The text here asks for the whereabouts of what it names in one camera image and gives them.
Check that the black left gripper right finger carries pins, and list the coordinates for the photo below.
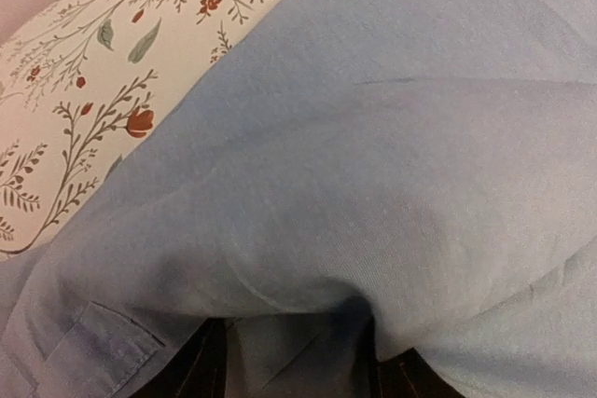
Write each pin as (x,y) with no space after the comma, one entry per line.
(407,375)

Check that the floral white tablecloth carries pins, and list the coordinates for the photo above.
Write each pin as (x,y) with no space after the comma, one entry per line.
(85,82)

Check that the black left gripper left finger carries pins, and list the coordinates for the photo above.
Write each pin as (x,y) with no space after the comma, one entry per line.
(199,369)

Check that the light blue shirt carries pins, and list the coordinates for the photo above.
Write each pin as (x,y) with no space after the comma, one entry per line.
(450,214)

